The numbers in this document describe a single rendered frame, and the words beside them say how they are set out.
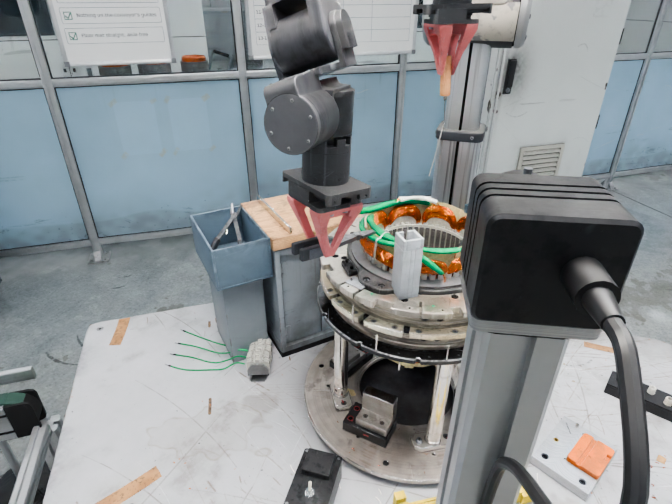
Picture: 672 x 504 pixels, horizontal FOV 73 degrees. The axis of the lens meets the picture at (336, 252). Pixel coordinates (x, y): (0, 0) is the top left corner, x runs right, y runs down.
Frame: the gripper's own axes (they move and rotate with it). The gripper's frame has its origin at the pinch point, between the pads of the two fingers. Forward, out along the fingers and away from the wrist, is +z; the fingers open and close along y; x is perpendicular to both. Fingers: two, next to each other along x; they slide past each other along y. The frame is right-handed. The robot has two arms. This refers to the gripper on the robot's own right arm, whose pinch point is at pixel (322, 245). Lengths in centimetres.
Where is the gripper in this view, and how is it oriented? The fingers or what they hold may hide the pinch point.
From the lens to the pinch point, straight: 59.0
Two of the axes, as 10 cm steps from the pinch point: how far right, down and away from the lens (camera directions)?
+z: -0.5, 8.9, 4.6
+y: 5.9, 4.0, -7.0
